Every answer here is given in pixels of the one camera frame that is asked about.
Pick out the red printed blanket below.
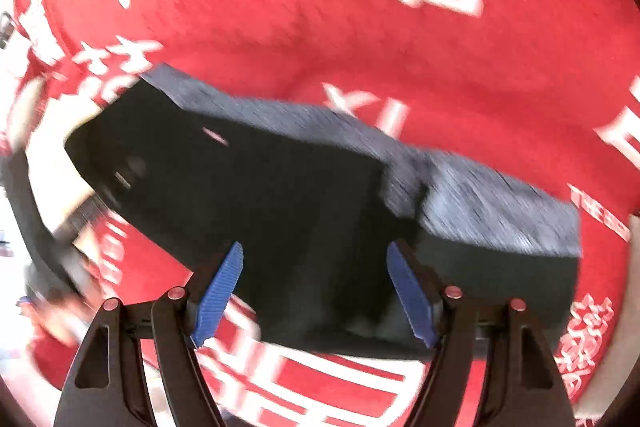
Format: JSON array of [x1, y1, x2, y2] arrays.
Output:
[[0, 0, 640, 427]]

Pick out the peach cloth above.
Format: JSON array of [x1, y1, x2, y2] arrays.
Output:
[[7, 77, 101, 218]]

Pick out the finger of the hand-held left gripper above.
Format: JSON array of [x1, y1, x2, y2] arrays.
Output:
[[52, 193, 110, 249]]

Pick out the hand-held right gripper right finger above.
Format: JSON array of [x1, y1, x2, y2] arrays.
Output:
[[386, 239, 573, 427]]

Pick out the black pants with floral trim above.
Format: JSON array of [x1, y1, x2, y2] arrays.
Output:
[[65, 63, 583, 360]]

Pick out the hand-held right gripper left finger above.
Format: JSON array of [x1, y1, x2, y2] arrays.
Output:
[[54, 241, 245, 427]]

